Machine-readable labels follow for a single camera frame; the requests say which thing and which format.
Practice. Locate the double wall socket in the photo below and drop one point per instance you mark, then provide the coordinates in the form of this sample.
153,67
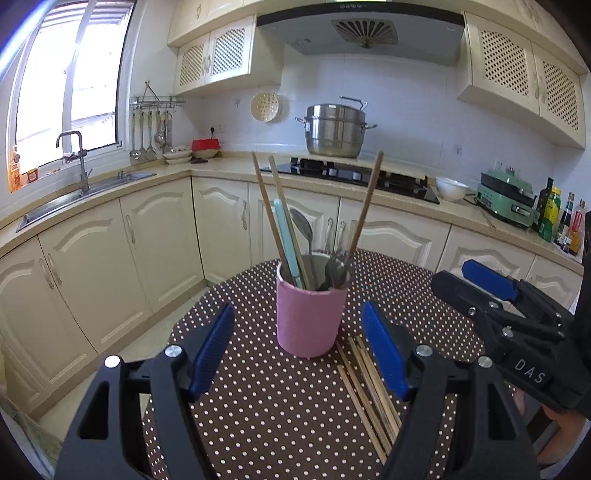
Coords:
498,165

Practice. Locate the black gas stove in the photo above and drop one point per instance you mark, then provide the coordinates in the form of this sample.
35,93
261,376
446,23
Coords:
323,168

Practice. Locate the polka dot round table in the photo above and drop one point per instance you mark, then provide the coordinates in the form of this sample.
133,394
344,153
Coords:
277,415

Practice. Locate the metal wall rack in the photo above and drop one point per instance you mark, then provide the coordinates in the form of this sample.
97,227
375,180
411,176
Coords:
157,101

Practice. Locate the large cream lattice cabinet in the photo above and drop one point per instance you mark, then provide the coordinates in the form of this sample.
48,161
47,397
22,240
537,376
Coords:
503,60

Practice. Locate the red container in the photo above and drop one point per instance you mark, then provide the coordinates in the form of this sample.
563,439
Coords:
205,145

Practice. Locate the white bowl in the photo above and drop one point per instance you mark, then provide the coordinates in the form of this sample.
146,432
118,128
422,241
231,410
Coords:
451,190

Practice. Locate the kitchen window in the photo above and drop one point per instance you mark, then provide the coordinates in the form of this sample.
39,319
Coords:
46,92

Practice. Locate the dark green bottle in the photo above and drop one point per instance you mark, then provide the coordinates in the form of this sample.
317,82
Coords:
542,203

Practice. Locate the range hood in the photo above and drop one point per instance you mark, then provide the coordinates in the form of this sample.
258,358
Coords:
415,41

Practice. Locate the orange bottle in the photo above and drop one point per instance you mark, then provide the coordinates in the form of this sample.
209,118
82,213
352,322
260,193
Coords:
15,173

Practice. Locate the pink cup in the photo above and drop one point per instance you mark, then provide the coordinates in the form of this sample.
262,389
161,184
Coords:
309,318

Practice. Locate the round perforated cream plate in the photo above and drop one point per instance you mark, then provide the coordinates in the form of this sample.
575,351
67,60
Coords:
265,107

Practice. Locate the stainless steel sink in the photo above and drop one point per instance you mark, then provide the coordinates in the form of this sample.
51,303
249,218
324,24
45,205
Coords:
69,198

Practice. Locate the hanging metal cooking utensil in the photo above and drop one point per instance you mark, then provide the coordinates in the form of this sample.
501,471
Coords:
167,141
143,152
159,136
151,153
135,152

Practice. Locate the stainless steel steamer pot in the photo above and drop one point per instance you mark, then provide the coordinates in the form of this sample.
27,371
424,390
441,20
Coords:
334,138

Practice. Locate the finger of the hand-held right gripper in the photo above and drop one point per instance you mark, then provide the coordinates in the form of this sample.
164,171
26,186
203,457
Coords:
466,295
489,279

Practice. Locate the single wooden chopstick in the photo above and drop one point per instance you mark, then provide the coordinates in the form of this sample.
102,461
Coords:
269,207
278,182
367,198

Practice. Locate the stack of white dishes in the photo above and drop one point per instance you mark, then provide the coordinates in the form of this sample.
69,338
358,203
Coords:
178,157

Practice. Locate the green electric cooker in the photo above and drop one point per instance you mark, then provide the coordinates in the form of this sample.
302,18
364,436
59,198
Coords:
503,198

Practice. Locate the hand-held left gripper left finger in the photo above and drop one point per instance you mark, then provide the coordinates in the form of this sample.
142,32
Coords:
212,350

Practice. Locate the light blue sheathed knife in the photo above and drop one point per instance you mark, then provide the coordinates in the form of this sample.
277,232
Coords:
286,235

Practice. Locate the metal spoon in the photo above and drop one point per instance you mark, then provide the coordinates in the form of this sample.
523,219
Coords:
302,224
337,272

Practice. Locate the cream upper cabinets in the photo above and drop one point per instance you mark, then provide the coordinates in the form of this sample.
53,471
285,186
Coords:
184,14

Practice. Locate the small jar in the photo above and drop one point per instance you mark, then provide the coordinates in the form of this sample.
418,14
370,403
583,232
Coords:
32,176

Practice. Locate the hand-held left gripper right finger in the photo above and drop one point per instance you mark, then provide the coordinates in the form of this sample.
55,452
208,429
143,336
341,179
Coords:
383,350

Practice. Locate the metal faucet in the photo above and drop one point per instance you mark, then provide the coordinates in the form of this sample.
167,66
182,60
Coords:
83,175

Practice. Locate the pale plastic bag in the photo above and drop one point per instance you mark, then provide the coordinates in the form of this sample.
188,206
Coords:
32,443

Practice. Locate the dark sauce bottle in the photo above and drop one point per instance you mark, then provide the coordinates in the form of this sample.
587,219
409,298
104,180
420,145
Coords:
565,221

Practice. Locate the cream lower kitchen cabinets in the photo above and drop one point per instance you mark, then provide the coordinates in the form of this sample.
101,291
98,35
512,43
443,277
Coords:
157,240

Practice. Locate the person's right hand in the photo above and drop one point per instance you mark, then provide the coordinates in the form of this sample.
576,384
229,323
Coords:
565,434

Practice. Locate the yellow-green bottle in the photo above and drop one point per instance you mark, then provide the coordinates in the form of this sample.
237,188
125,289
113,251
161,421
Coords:
551,214

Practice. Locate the small cream lattice cabinet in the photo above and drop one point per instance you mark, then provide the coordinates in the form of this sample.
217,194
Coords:
226,50

